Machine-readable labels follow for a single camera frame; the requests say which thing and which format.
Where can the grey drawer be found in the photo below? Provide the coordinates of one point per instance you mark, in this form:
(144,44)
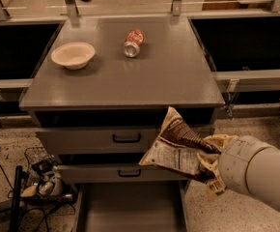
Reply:
(131,207)
(101,140)
(117,172)

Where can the wooden box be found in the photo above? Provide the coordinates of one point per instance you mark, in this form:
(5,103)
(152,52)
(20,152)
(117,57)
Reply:
(220,5)

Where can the grey bottom drawer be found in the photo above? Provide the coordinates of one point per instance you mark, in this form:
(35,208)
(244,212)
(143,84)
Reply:
(131,207)

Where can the grey middle drawer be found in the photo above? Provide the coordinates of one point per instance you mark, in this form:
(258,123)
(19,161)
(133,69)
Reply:
(117,172)

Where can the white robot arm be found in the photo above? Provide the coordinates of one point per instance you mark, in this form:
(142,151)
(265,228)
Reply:
(246,165)

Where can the white paper bowl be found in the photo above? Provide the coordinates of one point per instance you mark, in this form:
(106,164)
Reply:
(73,56)

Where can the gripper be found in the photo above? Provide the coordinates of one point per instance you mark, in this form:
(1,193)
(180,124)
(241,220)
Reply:
(238,163)

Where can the red soda can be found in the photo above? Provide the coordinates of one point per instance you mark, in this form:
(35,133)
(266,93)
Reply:
(133,42)

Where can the black wire basket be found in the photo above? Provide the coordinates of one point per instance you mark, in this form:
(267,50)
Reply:
(43,182)

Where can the black stand post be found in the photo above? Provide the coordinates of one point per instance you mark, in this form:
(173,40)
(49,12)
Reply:
(16,199)

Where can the brown chip bag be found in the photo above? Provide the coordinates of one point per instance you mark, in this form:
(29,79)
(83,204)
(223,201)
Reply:
(176,148)

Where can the grey top drawer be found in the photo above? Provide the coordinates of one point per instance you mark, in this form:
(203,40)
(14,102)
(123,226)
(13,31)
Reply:
(101,140)

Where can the grey drawer cabinet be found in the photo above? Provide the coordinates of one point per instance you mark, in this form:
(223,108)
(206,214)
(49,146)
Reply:
(117,91)

